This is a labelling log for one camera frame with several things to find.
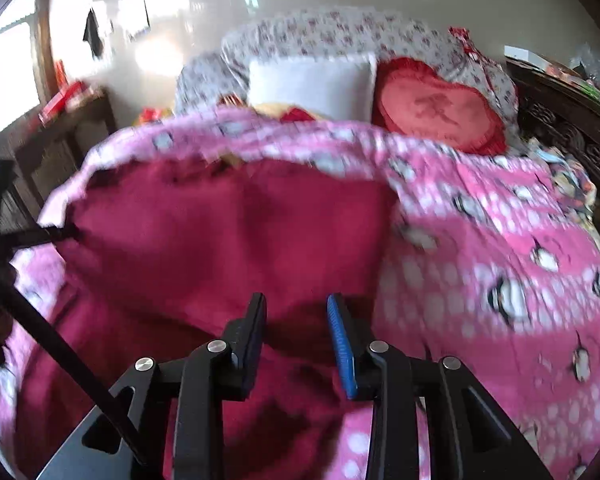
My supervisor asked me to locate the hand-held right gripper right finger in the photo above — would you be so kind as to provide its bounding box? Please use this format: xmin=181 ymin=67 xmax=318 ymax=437
xmin=326 ymin=294 xmax=556 ymax=480

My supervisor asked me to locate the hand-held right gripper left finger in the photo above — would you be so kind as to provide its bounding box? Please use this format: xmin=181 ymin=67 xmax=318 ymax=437
xmin=40 ymin=292 xmax=269 ymax=480

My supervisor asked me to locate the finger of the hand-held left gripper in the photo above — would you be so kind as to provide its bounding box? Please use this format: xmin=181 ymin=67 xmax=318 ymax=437
xmin=0 ymin=252 xmax=150 ymax=465
xmin=0 ymin=157 xmax=80 ymax=257

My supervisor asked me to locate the maroon garment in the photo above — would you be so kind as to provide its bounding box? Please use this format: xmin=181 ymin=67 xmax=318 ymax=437
xmin=12 ymin=159 xmax=402 ymax=480

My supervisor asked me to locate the dark wooden side cabinet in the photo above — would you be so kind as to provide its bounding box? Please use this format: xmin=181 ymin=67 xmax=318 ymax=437
xmin=0 ymin=87 xmax=119 ymax=222

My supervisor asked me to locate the red box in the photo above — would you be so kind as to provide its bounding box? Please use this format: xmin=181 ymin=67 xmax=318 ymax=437
xmin=38 ymin=82 xmax=96 ymax=126

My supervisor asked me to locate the pink penguin print blanket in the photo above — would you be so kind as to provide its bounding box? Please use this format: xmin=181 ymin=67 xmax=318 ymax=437
xmin=0 ymin=107 xmax=600 ymax=480

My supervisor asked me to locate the window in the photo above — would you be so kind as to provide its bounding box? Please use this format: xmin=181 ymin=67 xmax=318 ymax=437
xmin=0 ymin=0 xmax=44 ymax=137

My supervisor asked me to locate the yellow and red plush toy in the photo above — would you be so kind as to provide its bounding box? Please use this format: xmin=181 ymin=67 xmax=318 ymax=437
xmin=217 ymin=92 xmax=317 ymax=124

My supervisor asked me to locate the red heart-shaped cushion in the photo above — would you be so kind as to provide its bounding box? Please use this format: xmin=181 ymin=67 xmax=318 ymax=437
xmin=372 ymin=57 xmax=509 ymax=156

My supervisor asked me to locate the white pillow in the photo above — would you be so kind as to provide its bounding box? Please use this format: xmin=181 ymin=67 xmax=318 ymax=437
xmin=247 ymin=52 xmax=379 ymax=124

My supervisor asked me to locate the colourful patterned cloth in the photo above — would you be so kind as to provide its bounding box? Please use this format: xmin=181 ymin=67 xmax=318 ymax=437
xmin=522 ymin=144 xmax=597 ymax=222

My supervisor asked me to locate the floral grey quilt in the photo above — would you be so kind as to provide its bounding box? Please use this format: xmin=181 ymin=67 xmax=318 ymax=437
xmin=174 ymin=7 xmax=522 ymax=127

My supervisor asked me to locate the dark carved wooden headboard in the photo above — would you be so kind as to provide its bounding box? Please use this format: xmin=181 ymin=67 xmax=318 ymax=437
xmin=505 ymin=57 xmax=600 ymax=202

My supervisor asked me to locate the red dotted fabric bow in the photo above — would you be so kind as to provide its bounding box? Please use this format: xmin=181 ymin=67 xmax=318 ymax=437
xmin=447 ymin=25 xmax=502 ymax=92

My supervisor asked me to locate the pile of plastic packets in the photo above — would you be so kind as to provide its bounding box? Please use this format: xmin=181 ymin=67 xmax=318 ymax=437
xmin=505 ymin=41 xmax=600 ymax=107

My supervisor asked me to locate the black wall hanging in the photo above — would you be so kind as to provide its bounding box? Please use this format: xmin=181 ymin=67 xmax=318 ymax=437
xmin=82 ymin=7 xmax=104 ymax=59

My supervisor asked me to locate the wall poster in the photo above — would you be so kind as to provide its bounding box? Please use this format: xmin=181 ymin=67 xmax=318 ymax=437
xmin=92 ymin=0 xmax=152 ymax=41

